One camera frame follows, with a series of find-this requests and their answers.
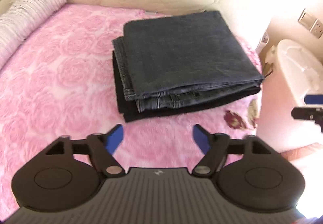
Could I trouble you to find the dark grey denim jeans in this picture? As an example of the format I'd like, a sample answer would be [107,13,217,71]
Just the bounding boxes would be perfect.
[112,11,263,111]

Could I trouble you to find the white plastic storage box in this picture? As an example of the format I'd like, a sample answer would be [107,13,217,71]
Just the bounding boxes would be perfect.
[257,39,322,153]

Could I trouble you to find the folded black garment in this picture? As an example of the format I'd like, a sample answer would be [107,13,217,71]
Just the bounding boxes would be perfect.
[112,54,261,123]

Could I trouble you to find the pink rose fleece blanket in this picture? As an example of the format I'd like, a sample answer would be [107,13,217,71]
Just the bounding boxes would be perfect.
[1,4,262,220]

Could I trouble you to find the white striped quilt roll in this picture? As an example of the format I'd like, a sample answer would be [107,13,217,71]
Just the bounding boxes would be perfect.
[1,0,67,67]

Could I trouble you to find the wall sockets by bed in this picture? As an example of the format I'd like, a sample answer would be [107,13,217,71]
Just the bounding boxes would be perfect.
[298,9,323,39]

